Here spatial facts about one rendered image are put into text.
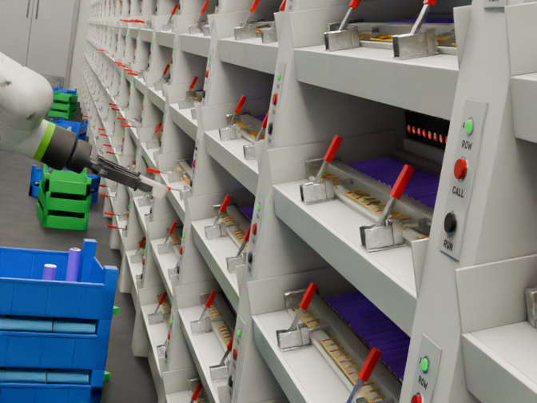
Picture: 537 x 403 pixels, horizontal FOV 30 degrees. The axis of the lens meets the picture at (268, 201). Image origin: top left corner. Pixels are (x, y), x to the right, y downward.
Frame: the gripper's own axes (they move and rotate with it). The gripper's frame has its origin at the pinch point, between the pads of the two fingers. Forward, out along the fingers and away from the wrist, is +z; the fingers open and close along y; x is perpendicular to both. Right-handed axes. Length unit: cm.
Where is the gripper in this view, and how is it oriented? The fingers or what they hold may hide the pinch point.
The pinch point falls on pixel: (151, 187)
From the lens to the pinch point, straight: 237.5
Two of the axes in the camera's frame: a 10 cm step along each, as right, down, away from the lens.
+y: 2.1, 2.4, -9.5
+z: 8.7, 3.8, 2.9
